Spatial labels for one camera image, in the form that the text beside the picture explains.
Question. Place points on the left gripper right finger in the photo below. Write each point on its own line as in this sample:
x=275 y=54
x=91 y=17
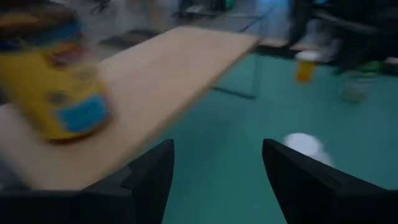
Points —
x=311 y=193

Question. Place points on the wooden shelf black metal legs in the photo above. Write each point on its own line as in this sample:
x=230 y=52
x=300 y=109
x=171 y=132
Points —
x=155 y=93

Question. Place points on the white melatonin bottle blue label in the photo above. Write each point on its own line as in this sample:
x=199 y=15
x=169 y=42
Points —
x=306 y=147

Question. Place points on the brown bottle yellow lid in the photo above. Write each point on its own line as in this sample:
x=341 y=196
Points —
x=46 y=93

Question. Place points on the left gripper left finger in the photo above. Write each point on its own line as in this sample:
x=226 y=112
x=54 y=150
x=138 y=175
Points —
x=149 y=193

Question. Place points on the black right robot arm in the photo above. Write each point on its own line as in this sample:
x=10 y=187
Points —
x=357 y=25

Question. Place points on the clear bottle green lid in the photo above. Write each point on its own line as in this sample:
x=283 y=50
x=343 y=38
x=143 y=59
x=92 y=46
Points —
x=354 y=88

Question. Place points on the orange pill vial white cap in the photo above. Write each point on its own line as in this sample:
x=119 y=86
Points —
x=306 y=67

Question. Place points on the wooden side board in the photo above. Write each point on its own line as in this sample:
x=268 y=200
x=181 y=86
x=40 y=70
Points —
x=273 y=42

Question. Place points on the green table mat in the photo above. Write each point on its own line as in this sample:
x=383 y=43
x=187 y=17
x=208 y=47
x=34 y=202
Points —
x=233 y=140

